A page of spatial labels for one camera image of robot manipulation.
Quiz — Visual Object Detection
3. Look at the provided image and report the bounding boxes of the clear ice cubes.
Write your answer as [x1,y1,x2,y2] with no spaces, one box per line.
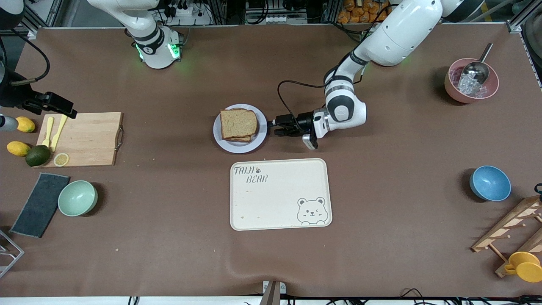
[455,72,487,97]

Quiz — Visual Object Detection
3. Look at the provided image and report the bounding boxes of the green avocado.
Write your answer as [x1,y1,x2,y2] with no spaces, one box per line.
[25,145,51,167]

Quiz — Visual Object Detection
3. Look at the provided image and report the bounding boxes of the yellow plastic knife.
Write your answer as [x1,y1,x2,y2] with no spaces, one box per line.
[50,114,68,152]

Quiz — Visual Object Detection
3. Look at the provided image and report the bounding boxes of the yellow mug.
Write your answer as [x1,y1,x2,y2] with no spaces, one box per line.
[504,251,542,283]

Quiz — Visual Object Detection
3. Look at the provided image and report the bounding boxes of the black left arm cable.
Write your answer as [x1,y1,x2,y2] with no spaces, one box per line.
[277,64,367,121]

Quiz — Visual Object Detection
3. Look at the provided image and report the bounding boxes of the wooden peg drying rack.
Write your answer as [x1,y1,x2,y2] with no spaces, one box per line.
[471,195,542,279]

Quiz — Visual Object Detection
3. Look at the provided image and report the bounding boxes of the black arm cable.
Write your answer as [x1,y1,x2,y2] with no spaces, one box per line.
[0,37,50,86]
[277,64,367,121]

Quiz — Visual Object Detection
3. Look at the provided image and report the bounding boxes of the orange snack bags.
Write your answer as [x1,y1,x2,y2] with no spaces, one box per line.
[337,0,392,24]

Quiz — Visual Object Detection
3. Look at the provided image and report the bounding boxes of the white power strip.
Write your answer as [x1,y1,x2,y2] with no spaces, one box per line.
[266,14,307,25]
[163,2,212,26]

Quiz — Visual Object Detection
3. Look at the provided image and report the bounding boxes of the mint green bowl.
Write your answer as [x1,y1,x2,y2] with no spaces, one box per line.
[58,180,98,217]

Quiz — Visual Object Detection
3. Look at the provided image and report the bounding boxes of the pale blue round plate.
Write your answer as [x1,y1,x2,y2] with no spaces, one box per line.
[213,104,268,154]

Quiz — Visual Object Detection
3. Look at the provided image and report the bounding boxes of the dark grey cloth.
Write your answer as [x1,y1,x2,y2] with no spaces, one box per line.
[9,172,71,238]

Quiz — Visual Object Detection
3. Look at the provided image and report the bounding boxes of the silver metal wire rack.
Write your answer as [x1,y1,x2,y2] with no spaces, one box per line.
[0,229,25,279]

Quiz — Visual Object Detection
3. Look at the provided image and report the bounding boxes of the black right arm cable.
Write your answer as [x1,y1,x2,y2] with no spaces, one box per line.
[0,37,50,86]

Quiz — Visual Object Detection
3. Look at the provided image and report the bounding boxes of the pink bowl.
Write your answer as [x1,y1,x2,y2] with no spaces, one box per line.
[444,58,500,104]

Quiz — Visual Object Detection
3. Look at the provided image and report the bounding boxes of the silver metal scoop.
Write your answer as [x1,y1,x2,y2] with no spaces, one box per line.
[459,42,494,85]

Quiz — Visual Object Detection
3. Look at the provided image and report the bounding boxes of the blue bowl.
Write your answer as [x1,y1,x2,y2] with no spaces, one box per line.
[469,165,512,202]

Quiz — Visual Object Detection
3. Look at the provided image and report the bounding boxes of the metal camera bracket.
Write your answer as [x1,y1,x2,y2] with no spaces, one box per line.
[259,280,287,305]

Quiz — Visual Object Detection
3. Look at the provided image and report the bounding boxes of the cream bear print tray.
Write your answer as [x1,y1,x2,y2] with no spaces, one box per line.
[230,158,333,231]

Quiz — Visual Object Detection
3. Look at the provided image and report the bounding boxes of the yellow plastic fork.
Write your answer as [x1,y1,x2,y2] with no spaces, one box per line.
[41,117,55,148]

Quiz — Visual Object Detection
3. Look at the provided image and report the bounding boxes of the wooden cutting board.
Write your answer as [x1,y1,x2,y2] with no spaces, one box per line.
[36,112,124,168]

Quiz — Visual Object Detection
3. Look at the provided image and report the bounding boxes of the yellow lemon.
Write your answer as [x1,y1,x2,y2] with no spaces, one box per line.
[6,141,31,157]
[15,116,36,133]

